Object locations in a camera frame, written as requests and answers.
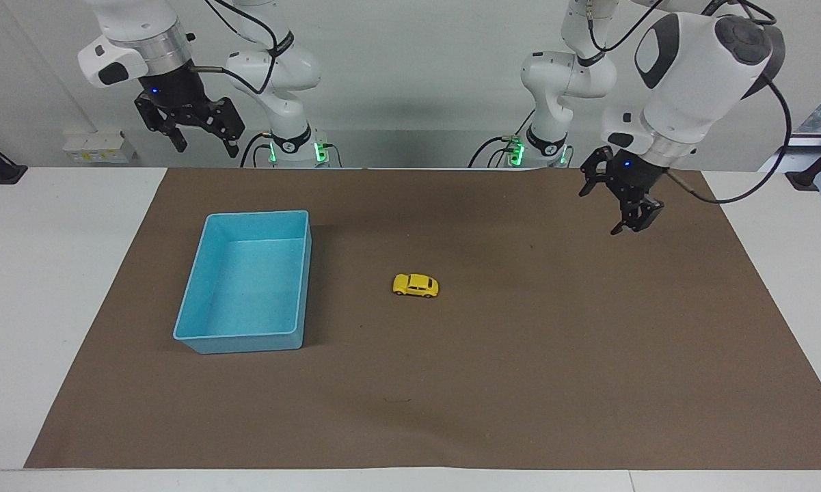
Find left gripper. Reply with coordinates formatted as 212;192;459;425
578;146;671;236

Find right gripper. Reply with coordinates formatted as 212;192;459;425
134;66;246;159

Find black cable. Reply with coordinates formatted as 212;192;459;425
665;74;793;205
239;132;274;169
468;109;535;169
190;0;295;96

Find light blue plastic bin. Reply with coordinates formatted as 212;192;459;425
172;210;313;355

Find yellow toy beetle car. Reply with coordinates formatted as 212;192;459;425
392;273;440;299

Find white wall socket box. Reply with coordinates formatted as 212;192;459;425
62;131;137;165

